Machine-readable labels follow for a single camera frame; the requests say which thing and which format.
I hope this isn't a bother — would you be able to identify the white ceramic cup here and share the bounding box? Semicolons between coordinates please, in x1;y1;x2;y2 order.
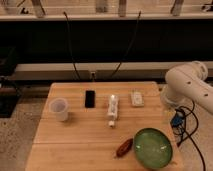
49;98;69;122

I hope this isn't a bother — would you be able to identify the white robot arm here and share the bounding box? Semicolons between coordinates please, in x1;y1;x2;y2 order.
160;61;213;115

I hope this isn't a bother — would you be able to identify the black smartphone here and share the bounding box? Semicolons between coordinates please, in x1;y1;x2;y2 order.
85;90;95;108

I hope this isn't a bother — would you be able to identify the small white box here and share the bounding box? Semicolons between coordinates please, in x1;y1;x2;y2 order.
131;91;144;107

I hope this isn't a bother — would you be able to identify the brown oblong object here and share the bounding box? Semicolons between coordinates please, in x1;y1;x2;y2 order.
116;138;133;158

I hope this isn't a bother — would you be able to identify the blue connector box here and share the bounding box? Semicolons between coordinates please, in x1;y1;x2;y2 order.
170;113;183;127

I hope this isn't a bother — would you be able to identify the green glass plate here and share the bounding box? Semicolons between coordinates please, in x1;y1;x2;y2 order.
133;128;173;170

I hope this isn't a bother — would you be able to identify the wall power outlet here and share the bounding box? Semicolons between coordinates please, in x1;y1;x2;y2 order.
89;71;96;82

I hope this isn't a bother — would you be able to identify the right hanging black cable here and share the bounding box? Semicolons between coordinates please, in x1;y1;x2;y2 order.
109;10;142;79

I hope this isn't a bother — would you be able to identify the hanging black cable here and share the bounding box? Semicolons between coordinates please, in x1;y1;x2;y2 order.
62;11;82;81
109;10;142;79

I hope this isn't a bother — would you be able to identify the left hanging black cable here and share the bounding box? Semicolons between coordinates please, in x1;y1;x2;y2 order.
62;11;82;81

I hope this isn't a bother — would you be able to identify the black cable on floor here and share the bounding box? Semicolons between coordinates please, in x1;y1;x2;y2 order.
171;99;208;171

